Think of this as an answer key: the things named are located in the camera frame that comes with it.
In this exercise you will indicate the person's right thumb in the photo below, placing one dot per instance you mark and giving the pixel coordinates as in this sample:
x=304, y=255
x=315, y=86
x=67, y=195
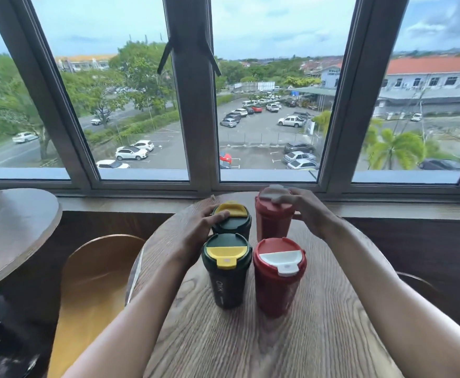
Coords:
x=302, y=217

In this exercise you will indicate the round wooden side table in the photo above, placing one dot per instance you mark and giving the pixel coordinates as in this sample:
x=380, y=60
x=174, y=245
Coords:
x=13, y=232

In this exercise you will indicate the person's left forearm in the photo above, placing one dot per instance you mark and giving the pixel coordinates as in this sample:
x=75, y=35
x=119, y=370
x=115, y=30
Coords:
x=135, y=318

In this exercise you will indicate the green tumbler with yellow lid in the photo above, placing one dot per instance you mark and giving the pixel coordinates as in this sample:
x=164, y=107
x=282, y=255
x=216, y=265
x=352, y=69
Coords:
x=237, y=226
x=226, y=279

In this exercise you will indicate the white car on road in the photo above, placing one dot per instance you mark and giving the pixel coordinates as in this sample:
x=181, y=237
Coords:
x=24, y=137

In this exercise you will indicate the black glossy object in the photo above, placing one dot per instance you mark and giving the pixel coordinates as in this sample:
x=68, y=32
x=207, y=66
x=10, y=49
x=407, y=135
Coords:
x=5, y=342

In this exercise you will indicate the curved wooden chair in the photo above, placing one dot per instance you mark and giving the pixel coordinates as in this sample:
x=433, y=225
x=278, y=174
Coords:
x=418, y=280
x=90, y=295

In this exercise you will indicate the grey metal window frame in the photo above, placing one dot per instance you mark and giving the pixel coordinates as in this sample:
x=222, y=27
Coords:
x=193, y=114

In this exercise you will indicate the building with yellow roof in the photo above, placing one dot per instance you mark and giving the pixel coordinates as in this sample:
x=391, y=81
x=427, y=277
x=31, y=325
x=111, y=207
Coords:
x=82, y=62

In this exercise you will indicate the white building with red roof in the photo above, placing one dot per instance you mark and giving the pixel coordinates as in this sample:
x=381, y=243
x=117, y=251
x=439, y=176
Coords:
x=430, y=80

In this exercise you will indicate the palm tree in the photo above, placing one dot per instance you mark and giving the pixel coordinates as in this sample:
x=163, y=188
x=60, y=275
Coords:
x=395, y=149

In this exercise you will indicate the group of parked cars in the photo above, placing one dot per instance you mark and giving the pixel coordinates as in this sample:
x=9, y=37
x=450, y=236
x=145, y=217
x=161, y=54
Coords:
x=293, y=121

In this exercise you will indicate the person's left thumb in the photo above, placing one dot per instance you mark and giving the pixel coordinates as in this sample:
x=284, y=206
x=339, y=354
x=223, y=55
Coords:
x=218, y=221

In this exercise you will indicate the red tumbler with white lid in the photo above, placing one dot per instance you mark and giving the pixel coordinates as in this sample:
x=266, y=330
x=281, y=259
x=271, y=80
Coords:
x=273, y=224
x=279, y=287

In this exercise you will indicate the person's right forearm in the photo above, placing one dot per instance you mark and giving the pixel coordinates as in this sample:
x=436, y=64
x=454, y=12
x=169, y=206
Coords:
x=395, y=303

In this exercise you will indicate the person's right hand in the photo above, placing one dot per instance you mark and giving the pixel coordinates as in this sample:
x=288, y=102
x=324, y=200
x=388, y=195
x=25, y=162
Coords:
x=316, y=214

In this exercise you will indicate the person's left hand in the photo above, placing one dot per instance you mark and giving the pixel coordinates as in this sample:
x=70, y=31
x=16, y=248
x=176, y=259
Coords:
x=192, y=236

